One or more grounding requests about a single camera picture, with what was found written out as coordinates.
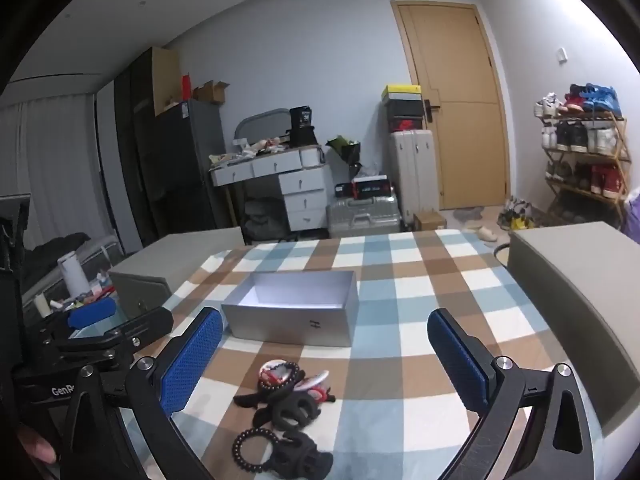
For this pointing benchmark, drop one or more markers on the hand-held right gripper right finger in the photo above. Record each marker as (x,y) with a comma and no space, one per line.
(457,360)

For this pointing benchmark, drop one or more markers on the yellow shoebox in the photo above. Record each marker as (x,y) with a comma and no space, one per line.
(402,92)

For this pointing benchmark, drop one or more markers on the black wrapped bouquet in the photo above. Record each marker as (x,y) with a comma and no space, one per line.
(346,150)

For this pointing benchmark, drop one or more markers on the person's left hand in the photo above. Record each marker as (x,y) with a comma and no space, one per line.
(37,447)

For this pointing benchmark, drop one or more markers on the small cardboard box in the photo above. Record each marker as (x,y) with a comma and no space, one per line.
(430,220)

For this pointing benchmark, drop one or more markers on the grey fluffy slippers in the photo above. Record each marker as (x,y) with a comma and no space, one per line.
(467,213)

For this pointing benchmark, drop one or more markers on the grey box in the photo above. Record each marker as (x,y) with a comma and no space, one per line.
(295,327)

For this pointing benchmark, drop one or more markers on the purple cloth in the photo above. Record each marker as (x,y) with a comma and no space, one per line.
(632,217)

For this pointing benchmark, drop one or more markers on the white suitcase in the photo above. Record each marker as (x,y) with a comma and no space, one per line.
(412,170)

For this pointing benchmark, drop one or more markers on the white bottle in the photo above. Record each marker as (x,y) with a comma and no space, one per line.
(72,275)

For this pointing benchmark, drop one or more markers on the beige slipper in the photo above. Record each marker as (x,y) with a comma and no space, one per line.
(482,233)

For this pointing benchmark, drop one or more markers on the white desk with drawers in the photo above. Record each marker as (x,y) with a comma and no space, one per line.
(300,182)

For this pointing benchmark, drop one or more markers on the round white red-print badge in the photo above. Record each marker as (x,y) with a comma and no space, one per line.
(315,381)
(277,371)

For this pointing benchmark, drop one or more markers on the red and black shoebox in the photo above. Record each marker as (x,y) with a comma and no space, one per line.
(406,125)

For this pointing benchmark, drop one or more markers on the pile of shoes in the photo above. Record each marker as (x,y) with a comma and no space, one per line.
(515,215)

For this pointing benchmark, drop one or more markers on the dark cloth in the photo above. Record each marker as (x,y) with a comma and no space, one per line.
(55,247)

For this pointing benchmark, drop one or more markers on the black and red box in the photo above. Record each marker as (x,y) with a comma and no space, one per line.
(370,188)

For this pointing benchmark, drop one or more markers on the glass side table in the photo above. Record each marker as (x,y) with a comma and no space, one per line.
(95,333)

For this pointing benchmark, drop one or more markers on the black coffee machine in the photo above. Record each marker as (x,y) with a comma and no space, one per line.
(301,132)

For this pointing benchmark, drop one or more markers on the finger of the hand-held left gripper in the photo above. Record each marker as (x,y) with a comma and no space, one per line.
(90,314)
(145,327)

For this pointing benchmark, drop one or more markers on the dark wardrobe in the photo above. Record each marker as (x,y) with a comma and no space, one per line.
(135,135)

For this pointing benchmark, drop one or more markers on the dark bag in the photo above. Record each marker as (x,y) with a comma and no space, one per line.
(262,220)

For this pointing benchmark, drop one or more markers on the open cardboard box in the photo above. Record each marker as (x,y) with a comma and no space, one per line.
(210,92)

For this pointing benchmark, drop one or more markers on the dark refrigerator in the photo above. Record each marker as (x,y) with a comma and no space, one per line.
(190,170)

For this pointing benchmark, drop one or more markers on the wooden door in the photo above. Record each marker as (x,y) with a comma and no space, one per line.
(450,60)

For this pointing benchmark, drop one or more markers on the black hair claw clip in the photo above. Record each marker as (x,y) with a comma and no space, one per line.
(290,410)
(305,457)

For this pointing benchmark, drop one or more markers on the grey cabinet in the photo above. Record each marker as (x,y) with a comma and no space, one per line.
(575,280)
(190,255)

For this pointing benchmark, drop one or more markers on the white curtain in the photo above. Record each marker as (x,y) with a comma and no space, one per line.
(60,160)

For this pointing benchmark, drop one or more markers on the shoe rack with shoes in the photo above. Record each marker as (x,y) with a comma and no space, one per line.
(575,135)

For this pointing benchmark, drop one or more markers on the silver suitcase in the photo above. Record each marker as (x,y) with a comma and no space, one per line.
(360,215)

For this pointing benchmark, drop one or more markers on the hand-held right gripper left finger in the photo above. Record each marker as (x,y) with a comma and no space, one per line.
(192,360)

